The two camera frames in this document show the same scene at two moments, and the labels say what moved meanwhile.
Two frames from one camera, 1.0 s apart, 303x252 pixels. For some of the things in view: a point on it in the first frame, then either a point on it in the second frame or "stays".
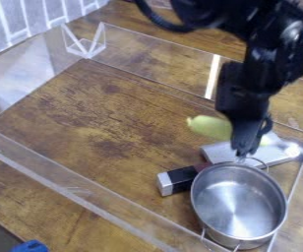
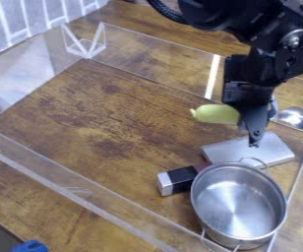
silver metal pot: (238, 204) stays
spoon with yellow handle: (214, 128) to (297, 116)
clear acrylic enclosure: (106, 113) stays
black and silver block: (175, 181) stays
